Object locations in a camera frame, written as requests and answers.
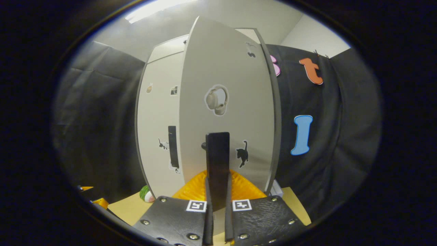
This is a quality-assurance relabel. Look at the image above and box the black door handle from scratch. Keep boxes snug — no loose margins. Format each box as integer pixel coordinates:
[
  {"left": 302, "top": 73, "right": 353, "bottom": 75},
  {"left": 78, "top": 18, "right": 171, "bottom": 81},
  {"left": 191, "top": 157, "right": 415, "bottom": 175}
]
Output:
[
  {"left": 168, "top": 126, "right": 180, "bottom": 168},
  {"left": 201, "top": 132, "right": 230, "bottom": 211}
]

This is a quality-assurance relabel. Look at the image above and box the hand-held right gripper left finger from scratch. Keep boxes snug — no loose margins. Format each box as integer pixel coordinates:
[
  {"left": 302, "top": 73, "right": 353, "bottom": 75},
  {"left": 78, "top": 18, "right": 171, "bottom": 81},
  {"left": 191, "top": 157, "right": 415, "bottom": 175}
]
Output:
[{"left": 132, "top": 170, "right": 214, "bottom": 246}]

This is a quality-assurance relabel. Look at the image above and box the light blue book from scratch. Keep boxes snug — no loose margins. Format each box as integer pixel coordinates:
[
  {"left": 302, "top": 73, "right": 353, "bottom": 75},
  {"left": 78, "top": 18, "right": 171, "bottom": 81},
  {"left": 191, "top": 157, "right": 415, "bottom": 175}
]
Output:
[{"left": 271, "top": 180, "right": 284, "bottom": 198}]

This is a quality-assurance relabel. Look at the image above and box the black backdrop cloth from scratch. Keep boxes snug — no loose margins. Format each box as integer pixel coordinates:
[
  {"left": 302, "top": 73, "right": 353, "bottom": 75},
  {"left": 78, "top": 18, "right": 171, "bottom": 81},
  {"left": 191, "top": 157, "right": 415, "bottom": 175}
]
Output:
[{"left": 51, "top": 40, "right": 382, "bottom": 222}]

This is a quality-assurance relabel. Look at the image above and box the white cabinet door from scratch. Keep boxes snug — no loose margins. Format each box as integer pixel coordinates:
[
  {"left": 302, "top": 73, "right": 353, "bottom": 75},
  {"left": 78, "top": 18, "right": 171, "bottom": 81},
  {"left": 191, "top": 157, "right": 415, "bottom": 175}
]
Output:
[
  {"left": 136, "top": 51, "right": 186, "bottom": 199},
  {"left": 179, "top": 15, "right": 282, "bottom": 196}
]

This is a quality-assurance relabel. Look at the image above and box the white double-door shoe cabinet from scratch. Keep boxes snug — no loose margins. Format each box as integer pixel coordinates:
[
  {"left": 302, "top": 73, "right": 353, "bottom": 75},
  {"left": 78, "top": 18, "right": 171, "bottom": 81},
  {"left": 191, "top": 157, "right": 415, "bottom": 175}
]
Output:
[{"left": 136, "top": 15, "right": 282, "bottom": 199}]

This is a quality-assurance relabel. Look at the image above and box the watermelon slice toy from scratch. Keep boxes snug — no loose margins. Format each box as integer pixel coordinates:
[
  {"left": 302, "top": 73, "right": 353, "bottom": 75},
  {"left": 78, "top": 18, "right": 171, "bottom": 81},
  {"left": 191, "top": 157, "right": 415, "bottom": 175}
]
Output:
[{"left": 139, "top": 185, "right": 156, "bottom": 203}]

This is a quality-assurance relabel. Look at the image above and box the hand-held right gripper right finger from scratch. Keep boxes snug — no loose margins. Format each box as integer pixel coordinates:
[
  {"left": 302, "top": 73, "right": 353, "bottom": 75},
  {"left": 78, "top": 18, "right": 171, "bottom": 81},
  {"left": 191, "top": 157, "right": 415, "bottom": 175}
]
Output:
[{"left": 224, "top": 169, "right": 307, "bottom": 246}]

